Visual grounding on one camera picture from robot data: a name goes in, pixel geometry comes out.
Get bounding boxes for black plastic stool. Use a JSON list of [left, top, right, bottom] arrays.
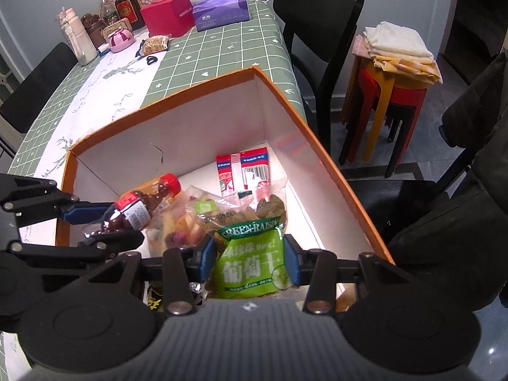
[[337, 103, 417, 179]]

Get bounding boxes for red white sachet pack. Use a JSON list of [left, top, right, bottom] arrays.
[[215, 147, 272, 197]]

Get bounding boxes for red plastic stool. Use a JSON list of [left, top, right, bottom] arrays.
[[342, 63, 428, 155]]

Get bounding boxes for folded white towels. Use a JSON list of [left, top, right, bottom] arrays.
[[363, 21, 434, 62]]

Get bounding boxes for green raisin bag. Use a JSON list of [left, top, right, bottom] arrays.
[[186, 184, 292, 300]]

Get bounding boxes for brown liquor bottle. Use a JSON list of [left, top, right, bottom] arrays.
[[112, 0, 145, 30]]

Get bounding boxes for pink round container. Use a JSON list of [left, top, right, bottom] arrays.
[[108, 30, 133, 53]]

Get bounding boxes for white printed table runner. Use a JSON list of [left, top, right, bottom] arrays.
[[18, 37, 167, 243]]

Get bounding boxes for brown jar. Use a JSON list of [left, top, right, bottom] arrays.
[[79, 13, 107, 46]]

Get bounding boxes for clear plastic bottle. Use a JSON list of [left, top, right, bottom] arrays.
[[97, 0, 117, 22]]

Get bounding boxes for peanut snack bag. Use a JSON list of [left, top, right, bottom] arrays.
[[137, 35, 172, 57]]

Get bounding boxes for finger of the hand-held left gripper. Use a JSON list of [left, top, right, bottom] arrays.
[[0, 230, 145, 263], [0, 174, 116, 224]]

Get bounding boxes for yellow label snack bag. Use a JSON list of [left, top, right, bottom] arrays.
[[146, 281, 166, 313]]

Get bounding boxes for mixed dried fruit bag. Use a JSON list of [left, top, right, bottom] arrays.
[[145, 190, 223, 258]]

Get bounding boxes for folded yellow cloth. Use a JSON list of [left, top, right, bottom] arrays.
[[373, 56, 443, 86]]

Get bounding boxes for white pink tumbler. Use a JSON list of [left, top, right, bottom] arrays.
[[57, 7, 98, 66]]

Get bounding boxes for black dining chair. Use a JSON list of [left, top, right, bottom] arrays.
[[0, 42, 80, 133], [272, 0, 366, 155]]

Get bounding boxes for black chair with jacket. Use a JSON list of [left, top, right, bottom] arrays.
[[345, 125, 477, 223]]

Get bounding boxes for yellow plastic stool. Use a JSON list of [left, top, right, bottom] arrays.
[[363, 73, 395, 163]]

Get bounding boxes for small red cap drink bottle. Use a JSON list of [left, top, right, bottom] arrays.
[[101, 172, 182, 235]]

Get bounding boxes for purple tissue pack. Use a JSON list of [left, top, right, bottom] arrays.
[[188, 0, 251, 32]]

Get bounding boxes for folded pink cloth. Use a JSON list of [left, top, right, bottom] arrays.
[[351, 34, 376, 58]]

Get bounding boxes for orange cardboard box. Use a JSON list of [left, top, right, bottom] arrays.
[[56, 65, 396, 314]]

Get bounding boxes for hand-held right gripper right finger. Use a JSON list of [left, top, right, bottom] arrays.
[[283, 233, 415, 314]]

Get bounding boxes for pink gift box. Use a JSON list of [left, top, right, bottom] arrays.
[[140, 0, 195, 37]]

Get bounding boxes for dark jacket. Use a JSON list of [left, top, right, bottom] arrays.
[[387, 50, 508, 314]]

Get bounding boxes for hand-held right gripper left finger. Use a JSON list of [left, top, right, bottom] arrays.
[[85, 237, 218, 317]]

